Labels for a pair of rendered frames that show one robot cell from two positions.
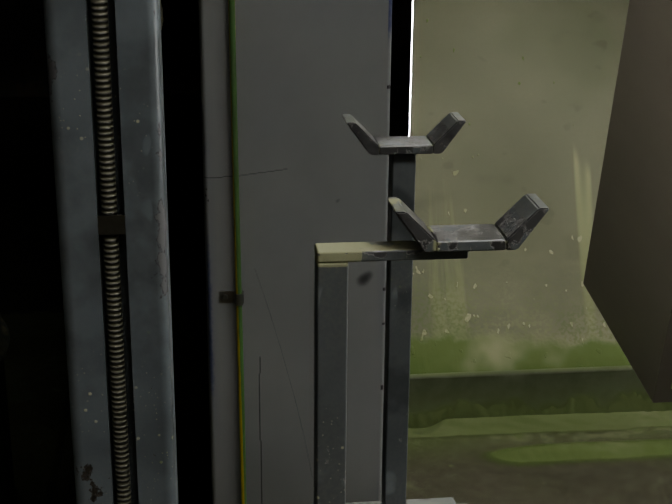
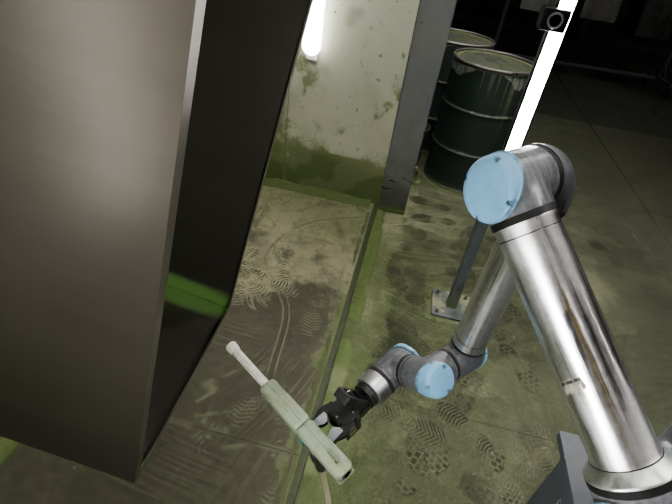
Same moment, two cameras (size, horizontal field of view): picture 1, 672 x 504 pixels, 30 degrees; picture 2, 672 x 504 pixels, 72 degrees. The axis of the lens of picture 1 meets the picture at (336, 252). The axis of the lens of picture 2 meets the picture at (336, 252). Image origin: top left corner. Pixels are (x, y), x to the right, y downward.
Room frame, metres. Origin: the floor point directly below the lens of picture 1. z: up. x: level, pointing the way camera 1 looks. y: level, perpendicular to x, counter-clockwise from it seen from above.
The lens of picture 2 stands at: (1.28, -0.10, 1.56)
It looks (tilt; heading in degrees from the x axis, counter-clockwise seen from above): 37 degrees down; 284
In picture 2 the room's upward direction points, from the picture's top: 9 degrees clockwise
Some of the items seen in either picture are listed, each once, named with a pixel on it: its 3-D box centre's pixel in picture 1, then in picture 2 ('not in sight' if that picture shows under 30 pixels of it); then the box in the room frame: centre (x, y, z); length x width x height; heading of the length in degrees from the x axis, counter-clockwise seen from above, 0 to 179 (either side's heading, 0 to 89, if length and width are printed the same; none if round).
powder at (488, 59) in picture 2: not in sight; (495, 62); (1.22, -3.52, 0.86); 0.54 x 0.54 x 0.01
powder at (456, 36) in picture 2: not in sight; (458, 38); (1.53, -4.09, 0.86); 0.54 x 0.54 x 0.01
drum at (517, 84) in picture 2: not in sight; (476, 123); (1.21, -3.52, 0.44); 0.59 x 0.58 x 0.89; 111
